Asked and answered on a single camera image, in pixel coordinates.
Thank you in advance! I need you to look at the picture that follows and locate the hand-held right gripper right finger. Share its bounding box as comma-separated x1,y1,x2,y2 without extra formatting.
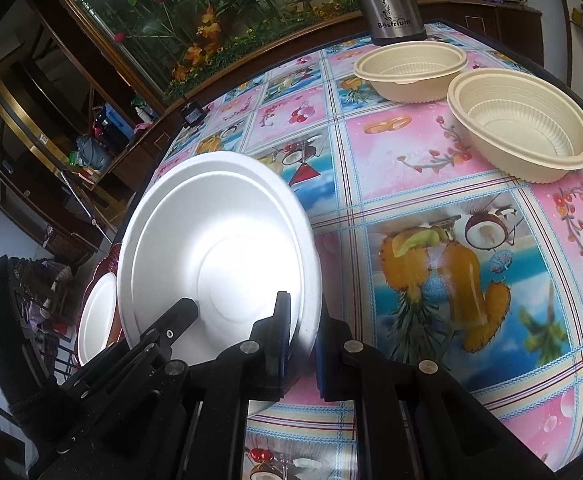
315,304,559,480

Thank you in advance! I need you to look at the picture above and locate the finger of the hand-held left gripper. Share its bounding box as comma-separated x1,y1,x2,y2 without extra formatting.
64,298,199,396

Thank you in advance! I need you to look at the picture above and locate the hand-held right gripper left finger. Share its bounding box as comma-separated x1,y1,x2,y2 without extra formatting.
71,292,293,480

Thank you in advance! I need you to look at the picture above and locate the large white foam bowl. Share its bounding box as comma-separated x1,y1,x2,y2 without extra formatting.
77,272,119,366

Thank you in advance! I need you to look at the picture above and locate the small white foam bowl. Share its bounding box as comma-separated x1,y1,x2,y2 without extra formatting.
117,151,323,416

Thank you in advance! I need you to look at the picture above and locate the beige plastic bowl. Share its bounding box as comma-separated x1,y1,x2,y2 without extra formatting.
354,42,468,103
446,70,583,184

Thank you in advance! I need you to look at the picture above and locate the grey blue water jug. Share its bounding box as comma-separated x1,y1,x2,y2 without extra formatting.
78,135,113,174

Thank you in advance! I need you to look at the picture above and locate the fruit print tablecloth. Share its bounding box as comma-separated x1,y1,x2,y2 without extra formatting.
116,20,583,480

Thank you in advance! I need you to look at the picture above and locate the tall wooden glass cabinet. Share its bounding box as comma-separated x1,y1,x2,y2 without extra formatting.
0,55,137,256

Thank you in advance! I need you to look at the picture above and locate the blue bottle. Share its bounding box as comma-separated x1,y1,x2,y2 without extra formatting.
104,105,137,141

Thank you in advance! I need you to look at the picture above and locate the artificial flower display case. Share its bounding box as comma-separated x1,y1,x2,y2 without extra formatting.
41,0,447,103

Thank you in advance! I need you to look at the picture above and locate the stainless steel thermos kettle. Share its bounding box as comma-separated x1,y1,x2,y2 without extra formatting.
339,0,428,47

